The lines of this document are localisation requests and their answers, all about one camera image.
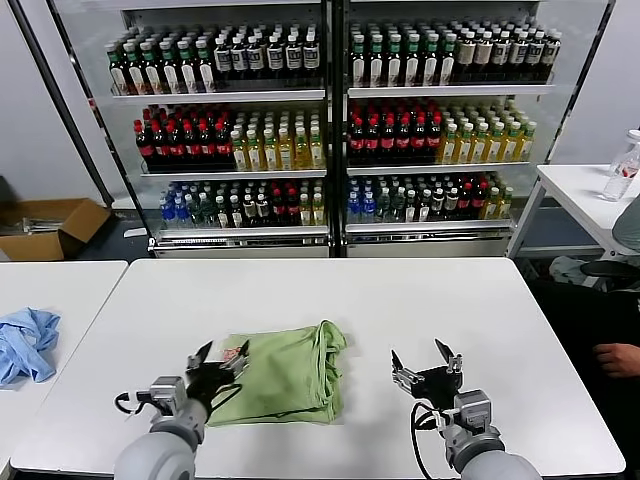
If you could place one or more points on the dark bottle tan label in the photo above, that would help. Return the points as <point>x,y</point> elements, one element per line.
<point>519,54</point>
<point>465,55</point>
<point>501,55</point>
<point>483,55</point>
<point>536,53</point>
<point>552,52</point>

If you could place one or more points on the crumpled light blue garment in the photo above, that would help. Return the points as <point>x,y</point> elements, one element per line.
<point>30,345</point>

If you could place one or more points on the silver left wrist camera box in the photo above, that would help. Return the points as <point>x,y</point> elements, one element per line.
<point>167,395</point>

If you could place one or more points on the open cardboard box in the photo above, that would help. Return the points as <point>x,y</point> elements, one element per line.
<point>45,245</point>

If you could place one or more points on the dark bottle navy white label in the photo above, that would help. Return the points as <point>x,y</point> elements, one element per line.
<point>223,60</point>
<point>257,59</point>
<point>275,57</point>
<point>240,60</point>
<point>294,56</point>
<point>311,55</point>

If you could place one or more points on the white drinks display cabinet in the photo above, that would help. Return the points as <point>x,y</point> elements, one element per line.
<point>450,91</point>
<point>220,97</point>

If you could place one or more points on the glass cabinet door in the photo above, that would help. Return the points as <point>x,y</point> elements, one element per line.
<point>90,40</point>
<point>575,50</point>

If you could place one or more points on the yellow juice bottle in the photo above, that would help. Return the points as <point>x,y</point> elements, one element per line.
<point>510,147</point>
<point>526,146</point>
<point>270,156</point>
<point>464,149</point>
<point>240,157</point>
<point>448,150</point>
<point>286,156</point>
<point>302,155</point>
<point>255,157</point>
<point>317,154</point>
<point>492,206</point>
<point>305,212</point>
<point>506,205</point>
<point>480,148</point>
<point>318,212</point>
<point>495,148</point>

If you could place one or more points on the bystander bare hand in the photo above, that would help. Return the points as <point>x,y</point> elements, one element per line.
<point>622,360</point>

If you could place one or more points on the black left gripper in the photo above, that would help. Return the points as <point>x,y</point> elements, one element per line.
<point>210,382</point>

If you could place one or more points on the green-cap dark drink bottle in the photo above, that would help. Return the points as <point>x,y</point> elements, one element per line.
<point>430,65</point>
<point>448,64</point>
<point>393,66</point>
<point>152,74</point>
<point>412,65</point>
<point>376,66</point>
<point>135,75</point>
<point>359,67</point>
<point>118,75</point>
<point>171,74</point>
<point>206,72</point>
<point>189,72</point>

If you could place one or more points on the crumpled grey cloth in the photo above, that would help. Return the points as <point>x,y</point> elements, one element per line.
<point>565,267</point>

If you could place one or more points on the white side table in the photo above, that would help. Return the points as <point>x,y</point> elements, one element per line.
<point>575,182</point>

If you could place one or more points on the green-tinted water bottle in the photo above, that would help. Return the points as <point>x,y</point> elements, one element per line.
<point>195,215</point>
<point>209,215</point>
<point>383,207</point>
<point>397,207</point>

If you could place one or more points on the white floor strip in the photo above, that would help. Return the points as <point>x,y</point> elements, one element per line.
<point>134,233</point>

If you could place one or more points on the blue water bottle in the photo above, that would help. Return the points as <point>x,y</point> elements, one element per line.
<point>166,216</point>
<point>181,216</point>
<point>354,210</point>
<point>368,209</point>

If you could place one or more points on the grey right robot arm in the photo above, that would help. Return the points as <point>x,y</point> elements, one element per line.
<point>490,465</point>

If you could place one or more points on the light green t-shirt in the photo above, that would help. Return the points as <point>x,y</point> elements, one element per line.
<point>285,375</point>

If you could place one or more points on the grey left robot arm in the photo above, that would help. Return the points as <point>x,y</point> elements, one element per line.
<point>155,455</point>

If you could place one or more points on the red-cap cola bottle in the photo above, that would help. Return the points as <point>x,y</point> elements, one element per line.
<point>388,142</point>
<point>206,147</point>
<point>175,147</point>
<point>404,142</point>
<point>143,147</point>
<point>277,210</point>
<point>292,209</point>
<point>159,147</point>
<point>223,147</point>
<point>479,200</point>
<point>373,142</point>
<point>434,142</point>
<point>419,142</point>
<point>465,202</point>
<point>357,142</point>
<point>191,147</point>

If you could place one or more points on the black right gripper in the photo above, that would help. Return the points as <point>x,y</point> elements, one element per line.
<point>440,385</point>

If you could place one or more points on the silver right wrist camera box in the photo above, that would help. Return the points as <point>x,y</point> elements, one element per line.
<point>472,410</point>

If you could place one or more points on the clear plastic water bottle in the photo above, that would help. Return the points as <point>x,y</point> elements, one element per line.
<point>620,175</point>

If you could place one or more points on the black office chair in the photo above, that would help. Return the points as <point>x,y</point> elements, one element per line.
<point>610,270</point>

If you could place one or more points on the silver metal bars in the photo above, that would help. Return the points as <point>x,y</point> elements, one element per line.
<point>35,227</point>

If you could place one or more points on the dark slanted metal pole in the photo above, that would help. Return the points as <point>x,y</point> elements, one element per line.
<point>60,100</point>

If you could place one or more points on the person in grey-green top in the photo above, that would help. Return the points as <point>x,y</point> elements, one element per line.
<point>630,227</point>

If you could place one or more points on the small dark bottle white label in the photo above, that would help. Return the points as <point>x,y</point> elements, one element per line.
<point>410,209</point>
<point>451,205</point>
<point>222,215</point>
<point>424,207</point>
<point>235,214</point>
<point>249,212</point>
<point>438,206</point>
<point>263,212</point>

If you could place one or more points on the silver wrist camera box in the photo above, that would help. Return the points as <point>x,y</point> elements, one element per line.
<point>167,395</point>
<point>472,410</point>

